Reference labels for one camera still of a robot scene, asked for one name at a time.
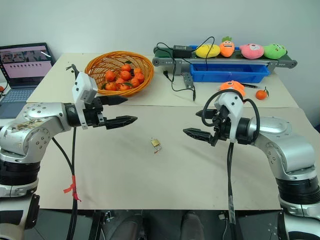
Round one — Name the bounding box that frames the green plush toy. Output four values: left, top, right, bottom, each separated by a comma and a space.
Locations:
263, 43, 288, 60

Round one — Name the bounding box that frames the black power cable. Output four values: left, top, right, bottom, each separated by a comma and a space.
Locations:
156, 36, 216, 102

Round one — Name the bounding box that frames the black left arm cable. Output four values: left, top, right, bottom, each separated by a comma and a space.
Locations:
51, 64, 82, 240

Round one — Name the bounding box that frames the brass padlock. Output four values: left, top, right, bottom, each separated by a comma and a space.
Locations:
150, 137, 162, 151

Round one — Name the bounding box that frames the orange plush toy with face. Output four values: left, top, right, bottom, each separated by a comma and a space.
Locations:
219, 80, 247, 98

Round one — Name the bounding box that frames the orange wicker basket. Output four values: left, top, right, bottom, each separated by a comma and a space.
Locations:
84, 50, 155, 97

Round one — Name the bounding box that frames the blue plastic bin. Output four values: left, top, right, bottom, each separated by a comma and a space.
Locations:
189, 63, 272, 83

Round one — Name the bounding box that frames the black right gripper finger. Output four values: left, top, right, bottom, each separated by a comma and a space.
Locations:
195, 108, 216, 119
182, 127, 214, 144

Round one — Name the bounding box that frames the open laptop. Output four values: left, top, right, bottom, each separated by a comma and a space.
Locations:
0, 42, 57, 120

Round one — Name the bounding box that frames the tangerine with leaf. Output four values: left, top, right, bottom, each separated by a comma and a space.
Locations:
255, 86, 270, 100

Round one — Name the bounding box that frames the orange carrot plush toy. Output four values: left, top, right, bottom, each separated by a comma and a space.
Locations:
219, 35, 236, 59

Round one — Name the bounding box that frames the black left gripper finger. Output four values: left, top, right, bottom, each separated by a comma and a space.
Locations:
99, 95, 129, 106
104, 115, 139, 130

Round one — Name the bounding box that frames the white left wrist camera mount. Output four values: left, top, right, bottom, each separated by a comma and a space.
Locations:
71, 71, 99, 130

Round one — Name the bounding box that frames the small conveyor belt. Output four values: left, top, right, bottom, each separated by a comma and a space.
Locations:
152, 45, 299, 89

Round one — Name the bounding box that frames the yellow plush toy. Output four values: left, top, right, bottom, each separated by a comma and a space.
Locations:
195, 43, 222, 59

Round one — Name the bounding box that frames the black power adapter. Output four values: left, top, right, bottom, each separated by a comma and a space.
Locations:
172, 44, 194, 52

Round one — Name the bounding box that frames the pink plush toy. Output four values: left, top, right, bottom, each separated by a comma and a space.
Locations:
239, 42, 265, 60

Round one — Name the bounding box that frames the red tape strip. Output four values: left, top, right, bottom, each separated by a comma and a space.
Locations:
62, 174, 82, 203

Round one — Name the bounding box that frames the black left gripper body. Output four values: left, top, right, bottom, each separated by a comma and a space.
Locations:
83, 97, 107, 128

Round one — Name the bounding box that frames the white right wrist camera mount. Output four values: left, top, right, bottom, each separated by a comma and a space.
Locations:
214, 90, 245, 144

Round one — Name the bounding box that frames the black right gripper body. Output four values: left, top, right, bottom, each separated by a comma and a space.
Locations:
210, 104, 231, 147

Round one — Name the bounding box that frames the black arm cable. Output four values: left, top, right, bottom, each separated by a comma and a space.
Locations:
51, 64, 82, 240
202, 89, 261, 240

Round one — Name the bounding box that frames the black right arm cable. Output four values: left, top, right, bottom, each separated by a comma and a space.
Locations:
202, 89, 261, 240

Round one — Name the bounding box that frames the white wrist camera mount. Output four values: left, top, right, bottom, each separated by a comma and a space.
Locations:
214, 90, 245, 144
71, 71, 99, 130

